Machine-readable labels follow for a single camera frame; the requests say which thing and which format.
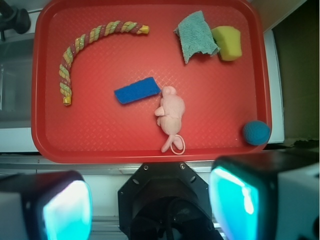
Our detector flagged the pink plush mouse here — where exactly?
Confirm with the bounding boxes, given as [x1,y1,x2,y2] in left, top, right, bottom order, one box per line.
[154,86,186,156]

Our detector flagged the multicolored twisted rope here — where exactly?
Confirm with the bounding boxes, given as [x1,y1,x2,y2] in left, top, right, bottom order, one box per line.
[58,21,151,106]

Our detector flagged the black clamp knob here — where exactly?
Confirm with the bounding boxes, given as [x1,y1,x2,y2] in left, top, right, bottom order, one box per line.
[0,0,31,42]

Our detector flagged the blue rectangular sponge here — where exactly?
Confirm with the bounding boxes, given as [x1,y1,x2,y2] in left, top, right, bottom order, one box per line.
[114,77,161,105]

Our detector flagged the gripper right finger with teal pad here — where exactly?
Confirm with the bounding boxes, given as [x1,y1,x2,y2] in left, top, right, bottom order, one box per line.
[208,151,320,240]

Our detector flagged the black octagonal mount base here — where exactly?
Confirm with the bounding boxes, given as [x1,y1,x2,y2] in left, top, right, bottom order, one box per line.
[117,162,223,240]

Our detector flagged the red plastic tray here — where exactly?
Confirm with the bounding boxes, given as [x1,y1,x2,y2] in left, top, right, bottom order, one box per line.
[31,0,272,164]

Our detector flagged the teal cloth rag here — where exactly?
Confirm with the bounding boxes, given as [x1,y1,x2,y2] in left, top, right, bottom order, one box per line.
[173,10,220,64]

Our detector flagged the blue ball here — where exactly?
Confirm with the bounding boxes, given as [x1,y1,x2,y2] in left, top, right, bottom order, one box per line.
[242,120,271,146]

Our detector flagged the yellow sponge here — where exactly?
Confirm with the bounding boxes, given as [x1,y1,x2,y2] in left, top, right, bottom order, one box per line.
[211,25,243,62]

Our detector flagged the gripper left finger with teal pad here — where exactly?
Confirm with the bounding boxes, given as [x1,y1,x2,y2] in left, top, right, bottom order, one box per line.
[0,170,93,240]

